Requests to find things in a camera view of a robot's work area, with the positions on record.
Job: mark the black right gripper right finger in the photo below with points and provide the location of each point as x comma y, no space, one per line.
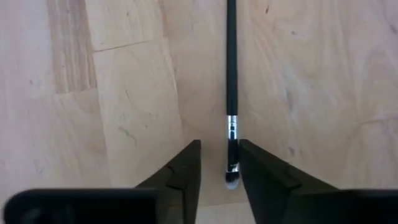
267,180

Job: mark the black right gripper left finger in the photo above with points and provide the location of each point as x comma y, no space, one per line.
177,186

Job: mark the black paintbrush silver ferrule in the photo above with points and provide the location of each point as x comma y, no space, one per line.
231,62

